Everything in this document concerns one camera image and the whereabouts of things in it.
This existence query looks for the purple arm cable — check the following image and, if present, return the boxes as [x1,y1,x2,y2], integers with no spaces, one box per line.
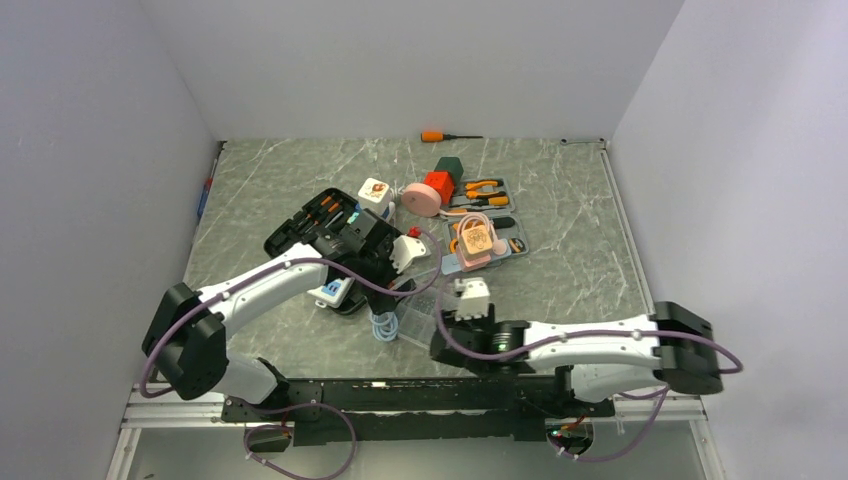
[433,281,745,465]
[137,227,444,480]

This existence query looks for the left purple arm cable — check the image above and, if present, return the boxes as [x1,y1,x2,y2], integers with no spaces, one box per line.
[137,227,444,480]

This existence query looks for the light blue power strip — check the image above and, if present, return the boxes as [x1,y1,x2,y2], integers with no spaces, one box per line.
[440,251,512,276]

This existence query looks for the orange handled screwdriver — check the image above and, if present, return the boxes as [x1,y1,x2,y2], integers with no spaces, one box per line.
[420,131,483,143]

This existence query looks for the grey tool case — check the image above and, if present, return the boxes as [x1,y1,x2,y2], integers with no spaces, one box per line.
[441,177,530,256]

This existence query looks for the blue red pen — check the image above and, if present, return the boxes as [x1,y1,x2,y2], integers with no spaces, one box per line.
[196,154,220,220]

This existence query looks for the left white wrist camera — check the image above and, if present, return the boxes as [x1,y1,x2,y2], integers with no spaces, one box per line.
[389,235,429,274]

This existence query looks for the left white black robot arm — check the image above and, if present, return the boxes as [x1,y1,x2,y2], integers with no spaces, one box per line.
[139,211,402,420]

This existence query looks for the black tool case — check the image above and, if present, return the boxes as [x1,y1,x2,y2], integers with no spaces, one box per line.
[263,188,366,316]

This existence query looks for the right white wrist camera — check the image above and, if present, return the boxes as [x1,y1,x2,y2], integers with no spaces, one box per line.
[453,277,490,320]

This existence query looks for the dark green cube adapter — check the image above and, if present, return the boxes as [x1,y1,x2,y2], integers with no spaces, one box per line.
[434,156,464,184]

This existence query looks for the white power strip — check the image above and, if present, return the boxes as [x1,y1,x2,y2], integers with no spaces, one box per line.
[313,198,399,311]

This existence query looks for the clear plastic screw box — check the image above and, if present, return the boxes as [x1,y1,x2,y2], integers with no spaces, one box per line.
[395,287,457,351]

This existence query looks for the red cube adapter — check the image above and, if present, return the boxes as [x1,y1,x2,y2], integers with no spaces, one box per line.
[424,170,456,205]

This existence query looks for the tan wooden cube adapter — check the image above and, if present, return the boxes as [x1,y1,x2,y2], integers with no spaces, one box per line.
[458,220,493,255]

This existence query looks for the black aluminium base frame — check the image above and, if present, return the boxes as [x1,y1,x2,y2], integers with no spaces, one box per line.
[120,375,709,446]

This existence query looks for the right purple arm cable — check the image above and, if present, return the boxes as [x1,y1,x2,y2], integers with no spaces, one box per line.
[433,281,745,465]

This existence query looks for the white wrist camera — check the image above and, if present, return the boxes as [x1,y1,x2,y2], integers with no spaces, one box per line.
[389,235,429,274]
[453,277,490,320]

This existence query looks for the pink cable with plug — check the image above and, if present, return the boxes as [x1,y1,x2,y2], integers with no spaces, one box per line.
[437,206,511,256]

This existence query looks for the orange handled pliers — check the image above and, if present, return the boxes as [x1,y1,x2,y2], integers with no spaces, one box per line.
[463,179,510,207]

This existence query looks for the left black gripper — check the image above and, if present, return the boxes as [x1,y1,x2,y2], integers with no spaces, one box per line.
[354,236,416,315]

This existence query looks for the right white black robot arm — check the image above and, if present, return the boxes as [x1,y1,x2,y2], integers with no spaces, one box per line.
[429,302,728,415]

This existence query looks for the pink cube adapter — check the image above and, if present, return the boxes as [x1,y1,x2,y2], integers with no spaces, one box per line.
[456,248,512,272]

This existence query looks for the light blue coiled cable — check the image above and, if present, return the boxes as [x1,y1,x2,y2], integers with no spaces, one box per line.
[369,284,442,344]

